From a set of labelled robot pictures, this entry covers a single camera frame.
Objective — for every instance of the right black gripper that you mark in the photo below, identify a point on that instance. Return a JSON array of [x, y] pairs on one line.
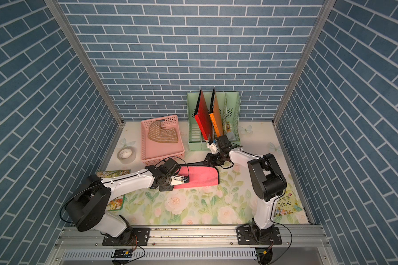
[[210, 161]]

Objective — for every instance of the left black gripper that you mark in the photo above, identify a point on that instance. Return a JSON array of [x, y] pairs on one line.
[[166, 188]]

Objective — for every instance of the pink and grey dishcloth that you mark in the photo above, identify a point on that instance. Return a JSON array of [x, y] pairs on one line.
[[200, 176]]

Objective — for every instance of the brown striped dishcloth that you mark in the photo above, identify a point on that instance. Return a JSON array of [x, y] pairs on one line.
[[160, 134]]

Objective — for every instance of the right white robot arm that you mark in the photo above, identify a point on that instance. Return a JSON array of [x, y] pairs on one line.
[[268, 183]]

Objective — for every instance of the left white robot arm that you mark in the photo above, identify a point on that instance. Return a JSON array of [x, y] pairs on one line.
[[87, 208]]

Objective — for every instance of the light blue cloth in organizer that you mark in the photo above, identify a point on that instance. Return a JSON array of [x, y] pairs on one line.
[[231, 136]]

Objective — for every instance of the pink plastic basket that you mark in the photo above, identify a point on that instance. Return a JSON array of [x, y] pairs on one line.
[[153, 152]]

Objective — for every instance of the orange folder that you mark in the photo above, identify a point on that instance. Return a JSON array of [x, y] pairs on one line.
[[215, 115]]

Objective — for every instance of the clear tape roll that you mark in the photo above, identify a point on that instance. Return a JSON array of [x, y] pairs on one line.
[[126, 155]]

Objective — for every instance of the red folder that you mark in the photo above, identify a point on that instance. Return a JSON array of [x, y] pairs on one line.
[[202, 117]]

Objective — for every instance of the left illustrated picture book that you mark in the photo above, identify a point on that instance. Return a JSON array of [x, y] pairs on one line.
[[117, 203]]

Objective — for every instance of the illustrated picture book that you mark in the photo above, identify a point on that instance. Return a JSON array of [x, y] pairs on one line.
[[117, 203], [288, 204]]

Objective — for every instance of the right illustrated picture book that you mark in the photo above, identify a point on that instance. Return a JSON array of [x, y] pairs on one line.
[[288, 204]]

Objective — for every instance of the small black circuit board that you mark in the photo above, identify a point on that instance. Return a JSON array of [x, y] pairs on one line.
[[124, 254]]

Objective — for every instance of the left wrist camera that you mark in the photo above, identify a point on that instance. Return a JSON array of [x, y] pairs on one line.
[[178, 180]]

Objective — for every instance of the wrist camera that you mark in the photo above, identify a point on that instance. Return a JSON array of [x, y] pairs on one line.
[[213, 147], [178, 180]]

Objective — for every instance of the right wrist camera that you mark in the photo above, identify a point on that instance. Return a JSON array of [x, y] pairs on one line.
[[213, 147]]

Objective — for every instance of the white slotted cable duct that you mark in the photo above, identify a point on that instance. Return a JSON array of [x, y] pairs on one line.
[[162, 253]]

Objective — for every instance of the aluminium mounting rail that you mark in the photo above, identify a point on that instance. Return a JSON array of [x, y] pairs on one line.
[[192, 236]]

